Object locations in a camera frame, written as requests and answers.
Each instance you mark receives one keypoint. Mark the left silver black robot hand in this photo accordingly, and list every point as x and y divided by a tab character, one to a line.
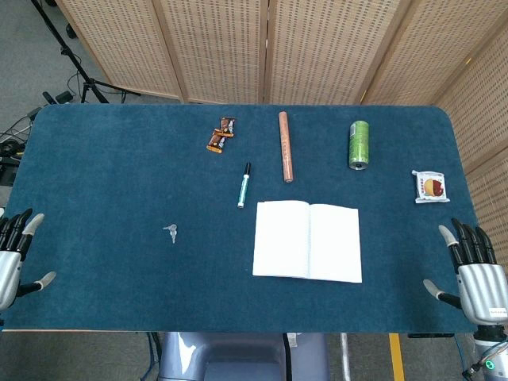
8	266

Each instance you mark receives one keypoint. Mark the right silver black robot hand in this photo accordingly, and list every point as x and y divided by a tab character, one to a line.
482	289

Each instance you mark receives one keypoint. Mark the white notebook with yellow cover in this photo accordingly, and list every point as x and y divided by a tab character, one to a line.
305	242

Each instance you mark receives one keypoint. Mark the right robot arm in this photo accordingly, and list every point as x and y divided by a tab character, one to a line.
490	349

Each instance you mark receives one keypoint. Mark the white snack packet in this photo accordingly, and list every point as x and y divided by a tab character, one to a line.
431	187

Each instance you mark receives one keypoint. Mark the blue table mat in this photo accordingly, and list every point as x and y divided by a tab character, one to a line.
119	198

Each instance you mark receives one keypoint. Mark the small silver key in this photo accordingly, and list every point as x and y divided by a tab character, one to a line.
173	236
170	228

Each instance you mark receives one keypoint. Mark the green drink can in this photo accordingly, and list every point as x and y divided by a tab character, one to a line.
359	145

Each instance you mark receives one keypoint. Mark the black tripod stand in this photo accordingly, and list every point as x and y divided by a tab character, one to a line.
85	79

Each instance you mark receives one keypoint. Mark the brown orange candy bar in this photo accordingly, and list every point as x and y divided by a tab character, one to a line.
216	142
227	127

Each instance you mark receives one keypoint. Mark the brown cylindrical tube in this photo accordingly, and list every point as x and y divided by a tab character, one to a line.
285	147

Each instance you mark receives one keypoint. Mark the grey robot torso base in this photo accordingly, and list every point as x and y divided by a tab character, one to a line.
238	357

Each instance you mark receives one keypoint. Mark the green white marker pen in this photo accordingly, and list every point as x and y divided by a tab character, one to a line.
243	186

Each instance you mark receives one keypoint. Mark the wicker folding screen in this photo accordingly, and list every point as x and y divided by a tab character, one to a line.
317	47

